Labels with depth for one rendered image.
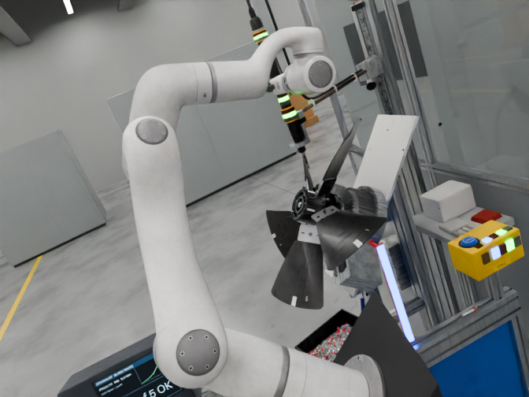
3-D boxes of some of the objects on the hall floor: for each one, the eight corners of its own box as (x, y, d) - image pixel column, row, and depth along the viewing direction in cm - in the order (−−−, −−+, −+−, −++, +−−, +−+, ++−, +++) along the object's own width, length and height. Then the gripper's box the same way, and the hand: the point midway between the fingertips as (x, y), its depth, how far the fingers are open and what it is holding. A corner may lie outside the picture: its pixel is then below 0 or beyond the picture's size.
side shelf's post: (494, 370, 199) (456, 221, 174) (501, 376, 195) (463, 224, 170) (488, 374, 198) (448, 225, 173) (494, 380, 194) (455, 228, 169)
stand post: (452, 386, 199) (387, 172, 165) (465, 398, 191) (400, 176, 156) (444, 391, 199) (378, 176, 164) (457, 403, 190) (390, 180, 156)
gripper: (322, 52, 111) (299, 59, 127) (264, 76, 108) (249, 80, 124) (331, 79, 113) (307, 83, 129) (274, 104, 110) (257, 104, 127)
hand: (279, 81), depth 126 cm, fingers open, 8 cm apart
